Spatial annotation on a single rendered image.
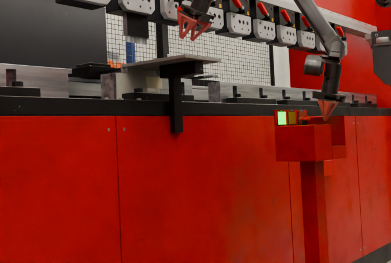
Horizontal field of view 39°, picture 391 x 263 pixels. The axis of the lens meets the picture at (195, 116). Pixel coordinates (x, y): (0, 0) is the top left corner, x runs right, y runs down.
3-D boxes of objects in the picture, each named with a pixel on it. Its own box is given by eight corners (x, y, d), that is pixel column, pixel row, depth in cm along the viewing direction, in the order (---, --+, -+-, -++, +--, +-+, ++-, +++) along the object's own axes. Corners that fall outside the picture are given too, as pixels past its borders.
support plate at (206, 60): (185, 57, 160) (184, 53, 160) (121, 67, 176) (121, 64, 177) (221, 61, 174) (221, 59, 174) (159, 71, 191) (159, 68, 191)
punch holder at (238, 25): (231, 31, 222) (229, -10, 222) (214, 34, 227) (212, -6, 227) (251, 35, 233) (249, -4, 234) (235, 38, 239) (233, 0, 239)
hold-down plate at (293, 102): (287, 106, 246) (287, 99, 246) (277, 107, 249) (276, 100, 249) (317, 107, 269) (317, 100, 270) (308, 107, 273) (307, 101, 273)
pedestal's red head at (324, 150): (315, 161, 181) (312, 106, 182) (276, 161, 192) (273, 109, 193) (347, 157, 195) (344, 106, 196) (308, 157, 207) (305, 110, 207)
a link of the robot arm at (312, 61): (342, 41, 190) (342, 49, 198) (308, 37, 193) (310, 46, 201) (336, 74, 188) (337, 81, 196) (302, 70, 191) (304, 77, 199)
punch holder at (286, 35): (281, 41, 253) (279, 6, 254) (265, 43, 258) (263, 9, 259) (297, 45, 265) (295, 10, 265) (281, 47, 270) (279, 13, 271)
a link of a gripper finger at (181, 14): (169, 33, 171) (180, 4, 169) (183, 36, 177) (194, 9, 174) (183, 42, 167) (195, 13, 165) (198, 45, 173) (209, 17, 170)
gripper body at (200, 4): (178, 9, 169) (187, -15, 167) (199, 14, 177) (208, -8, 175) (193, 17, 165) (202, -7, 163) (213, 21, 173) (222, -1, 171)
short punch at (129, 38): (127, 41, 180) (126, 12, 181) (123, 42, 182) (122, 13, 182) (149, 44, 188) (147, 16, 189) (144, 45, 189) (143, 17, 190)
